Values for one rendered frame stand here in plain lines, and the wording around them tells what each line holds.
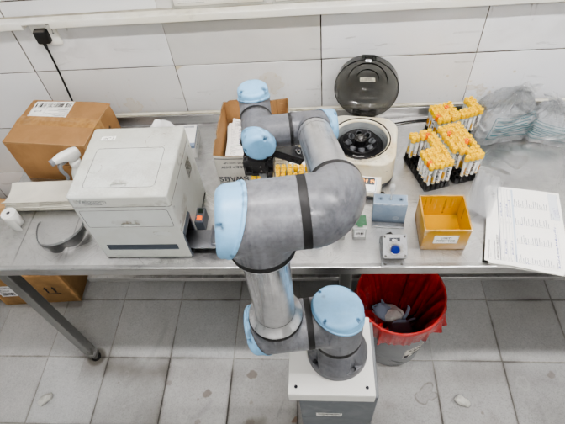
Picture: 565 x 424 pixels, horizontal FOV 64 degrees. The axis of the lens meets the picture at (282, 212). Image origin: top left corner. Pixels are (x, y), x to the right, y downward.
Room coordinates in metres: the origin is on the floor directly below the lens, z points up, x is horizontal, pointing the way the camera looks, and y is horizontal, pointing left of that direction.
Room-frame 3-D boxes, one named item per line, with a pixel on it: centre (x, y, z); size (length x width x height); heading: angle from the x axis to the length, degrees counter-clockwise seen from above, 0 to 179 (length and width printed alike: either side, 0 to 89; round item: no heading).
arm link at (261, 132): (0.79, 0.02, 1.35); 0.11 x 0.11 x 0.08; 0
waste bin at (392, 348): (0.82, -0.41, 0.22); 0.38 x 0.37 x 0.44; 82
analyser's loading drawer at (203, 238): (0.83, 0.22, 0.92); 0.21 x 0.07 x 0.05; 82
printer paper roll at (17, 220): (1.02, 0.90, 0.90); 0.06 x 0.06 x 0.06; 82
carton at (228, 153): (1.20, 0.07, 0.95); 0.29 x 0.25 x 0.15; 172
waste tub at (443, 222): (0.78, -0.47, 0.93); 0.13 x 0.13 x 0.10; 81
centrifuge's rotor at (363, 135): (1.11, -0.29, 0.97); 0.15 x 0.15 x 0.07
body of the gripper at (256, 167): (0.89, 0.04, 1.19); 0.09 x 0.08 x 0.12; 82
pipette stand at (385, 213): (0.85, -0.33, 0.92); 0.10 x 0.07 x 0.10; 77
